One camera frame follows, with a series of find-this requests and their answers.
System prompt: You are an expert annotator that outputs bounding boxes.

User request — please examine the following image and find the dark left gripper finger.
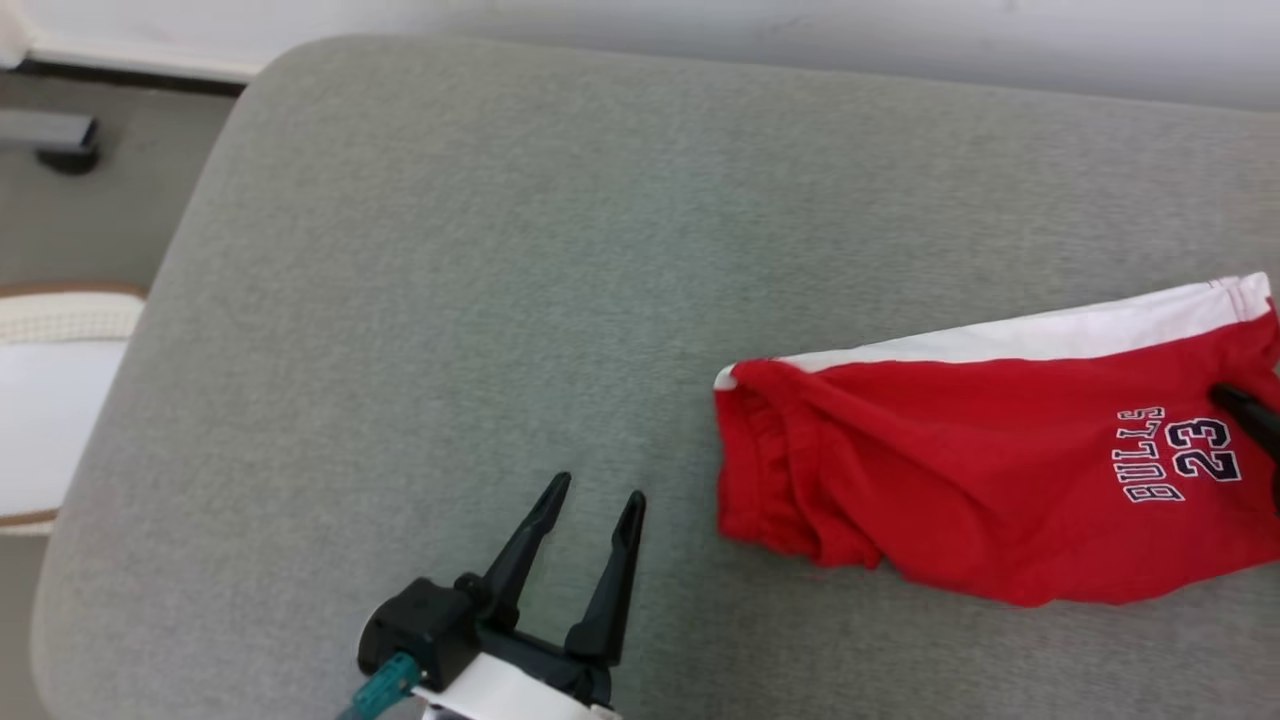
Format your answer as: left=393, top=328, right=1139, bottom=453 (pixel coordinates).
left=480, top=472, right=573, bottom=634
left=564, top=489, right=648, bottom=667

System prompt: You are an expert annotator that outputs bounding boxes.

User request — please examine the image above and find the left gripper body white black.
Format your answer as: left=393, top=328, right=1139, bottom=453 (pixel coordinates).
left=357, top=577, right=623, bottom=720

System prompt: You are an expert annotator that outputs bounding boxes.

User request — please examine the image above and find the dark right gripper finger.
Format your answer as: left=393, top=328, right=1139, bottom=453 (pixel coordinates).
left=1210, top=384, right=1280, bottom=466

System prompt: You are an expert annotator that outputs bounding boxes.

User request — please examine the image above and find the red basketball shorts white stripe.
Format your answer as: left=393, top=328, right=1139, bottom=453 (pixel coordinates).
left=713, top=272, right=1280, bottom=608

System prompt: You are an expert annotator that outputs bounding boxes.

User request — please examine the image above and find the white basket brown rim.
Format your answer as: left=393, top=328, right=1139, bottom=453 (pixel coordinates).
left=0, top=283, right=149, bottom=537

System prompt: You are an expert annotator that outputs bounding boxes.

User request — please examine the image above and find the grey furniture foot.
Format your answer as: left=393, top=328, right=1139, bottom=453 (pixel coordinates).
left=0, top=108, right=102, bottom=177

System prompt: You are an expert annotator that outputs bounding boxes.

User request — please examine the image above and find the white skirting board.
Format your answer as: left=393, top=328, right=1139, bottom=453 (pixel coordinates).
left=22, top=38, right=267, bottom=84

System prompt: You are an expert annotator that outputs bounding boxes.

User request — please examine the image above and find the teal braided cable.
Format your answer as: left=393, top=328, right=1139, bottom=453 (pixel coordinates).
left=335, top=652, right=422, bottom=720

